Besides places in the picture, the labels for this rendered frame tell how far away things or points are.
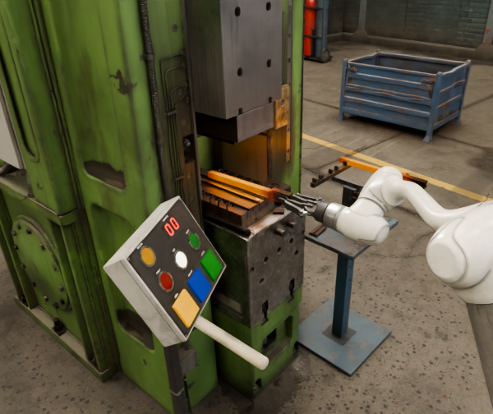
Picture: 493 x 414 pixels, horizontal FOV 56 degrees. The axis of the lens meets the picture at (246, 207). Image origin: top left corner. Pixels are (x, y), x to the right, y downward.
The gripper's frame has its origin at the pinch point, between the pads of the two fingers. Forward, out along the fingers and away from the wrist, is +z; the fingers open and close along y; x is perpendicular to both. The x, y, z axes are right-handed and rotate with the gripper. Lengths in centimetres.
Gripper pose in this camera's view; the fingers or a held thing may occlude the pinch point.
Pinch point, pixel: (282, 196)
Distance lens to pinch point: 172.3
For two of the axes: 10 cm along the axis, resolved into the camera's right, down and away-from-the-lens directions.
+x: -0.2, -8.7, -4.9
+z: -7.5, -3.1, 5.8
